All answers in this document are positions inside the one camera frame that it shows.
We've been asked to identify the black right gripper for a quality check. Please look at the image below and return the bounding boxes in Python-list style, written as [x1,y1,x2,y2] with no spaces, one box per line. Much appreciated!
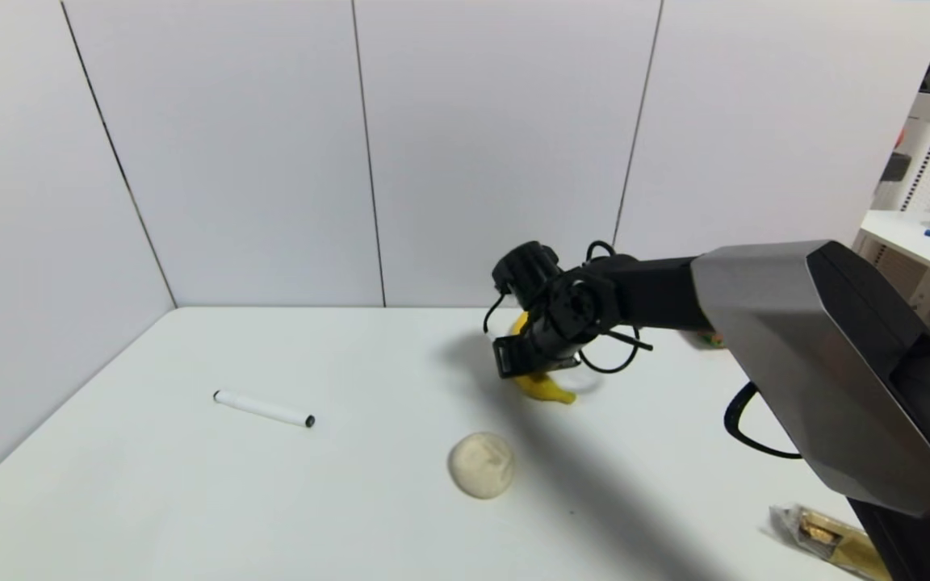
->
[492,314,582,379]

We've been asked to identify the yellow banana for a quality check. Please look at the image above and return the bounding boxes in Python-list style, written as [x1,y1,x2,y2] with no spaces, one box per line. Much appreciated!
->
[510,311,577,405]

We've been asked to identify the round white bun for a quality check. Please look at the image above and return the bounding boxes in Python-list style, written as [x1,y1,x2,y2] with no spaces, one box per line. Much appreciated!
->
[448,432,516,500]

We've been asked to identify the white marker with black ends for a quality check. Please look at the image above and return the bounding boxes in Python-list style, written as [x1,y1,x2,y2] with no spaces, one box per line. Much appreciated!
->
[213,390,316,428]

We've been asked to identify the gold chocolates in clear wrapper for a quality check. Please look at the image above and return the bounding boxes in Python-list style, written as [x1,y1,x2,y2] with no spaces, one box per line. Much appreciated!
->
[769,504,894,581]

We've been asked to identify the white desk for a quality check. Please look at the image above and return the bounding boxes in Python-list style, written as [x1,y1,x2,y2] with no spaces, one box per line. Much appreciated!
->
[854,209,930,324]

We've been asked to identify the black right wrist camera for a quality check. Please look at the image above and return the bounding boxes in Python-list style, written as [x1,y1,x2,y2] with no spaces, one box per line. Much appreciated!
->
[491,240,564,309]

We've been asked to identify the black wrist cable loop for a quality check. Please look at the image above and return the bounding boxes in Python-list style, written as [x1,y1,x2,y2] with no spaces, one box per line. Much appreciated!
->
[578,240,654,374]

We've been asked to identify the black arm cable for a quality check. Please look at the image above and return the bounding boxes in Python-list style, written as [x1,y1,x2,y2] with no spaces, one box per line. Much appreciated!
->
[724,382,803,460]

